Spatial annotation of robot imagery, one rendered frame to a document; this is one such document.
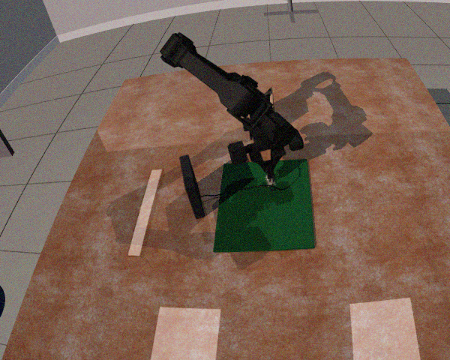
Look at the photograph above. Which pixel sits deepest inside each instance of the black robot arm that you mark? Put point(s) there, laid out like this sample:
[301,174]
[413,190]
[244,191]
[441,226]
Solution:
[236,93]

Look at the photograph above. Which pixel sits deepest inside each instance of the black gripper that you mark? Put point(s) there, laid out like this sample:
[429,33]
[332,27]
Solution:
[238,152]

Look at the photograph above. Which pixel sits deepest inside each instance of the green circuit board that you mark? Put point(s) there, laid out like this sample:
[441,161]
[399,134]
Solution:
[258,219]

